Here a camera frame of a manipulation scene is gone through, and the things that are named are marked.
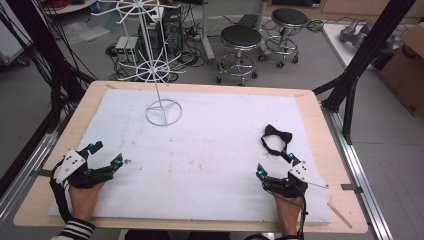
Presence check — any small white device box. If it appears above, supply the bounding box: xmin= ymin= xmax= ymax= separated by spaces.
xmin=114 ymin=35 xmax=140 ymax=64

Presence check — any person's right hand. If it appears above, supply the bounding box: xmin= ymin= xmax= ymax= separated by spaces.
xmin=272 ymin=192 xmax=303 ymax=236

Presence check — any brown cardboard box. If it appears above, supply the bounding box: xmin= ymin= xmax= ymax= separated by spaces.
xmin=377 ymin=22 xmax=424 ymax=118

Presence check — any white foam mat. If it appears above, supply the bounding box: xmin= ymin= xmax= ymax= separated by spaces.
xmin=47 ymin=87 xmax=333 ymax=225

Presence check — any thin wooden stick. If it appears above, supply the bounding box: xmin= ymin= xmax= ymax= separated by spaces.
xmin=327 ymin=202 xmax=353 ymax=230

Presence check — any person's left hand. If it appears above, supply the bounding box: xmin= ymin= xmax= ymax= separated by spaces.
xmin=68 ymin=181 xmax=106 ymax=223

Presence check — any aluminium rail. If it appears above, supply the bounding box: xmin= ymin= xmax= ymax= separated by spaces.
xmin=0 ymin=131 xmax=61 ymax=226
xmin=320 ymin=103 xmax=395 ymax=240

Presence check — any black bow tie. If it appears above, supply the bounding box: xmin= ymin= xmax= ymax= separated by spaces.
xmin=260 ymin=124 xmax=294 ymax=158

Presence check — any white table leg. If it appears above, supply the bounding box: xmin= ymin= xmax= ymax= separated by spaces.
xmin=199 ymin=0 xmax=217 ymax=65

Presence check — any white wire display rack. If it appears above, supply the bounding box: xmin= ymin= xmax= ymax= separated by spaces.
xmin=91 ymin=0 xmax=187 ymax=127

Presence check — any black computer tower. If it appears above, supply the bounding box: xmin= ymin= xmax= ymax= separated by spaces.
xmin=162 ymin=6 xmax=184 ymax=54

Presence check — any black metal frame post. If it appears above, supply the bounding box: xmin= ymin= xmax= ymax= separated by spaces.
xmin=312 ymin=0 xmax=418 ymax=146
xmin=0 ymin=0 xmax=98 ymax=134

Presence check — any black round stool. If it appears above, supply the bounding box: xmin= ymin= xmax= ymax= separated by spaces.
xmin=258 ymin=7 xmax=310 ymax=69
xmin=215 ymin=25 xmax=263 ymax=87

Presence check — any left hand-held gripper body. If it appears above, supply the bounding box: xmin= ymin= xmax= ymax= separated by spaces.
xmin=54 ymin=149 xmax=115 ymax=190

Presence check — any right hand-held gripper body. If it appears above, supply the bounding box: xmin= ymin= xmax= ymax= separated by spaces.
xmin=261 ymin=160 xmax=330 ymax=200

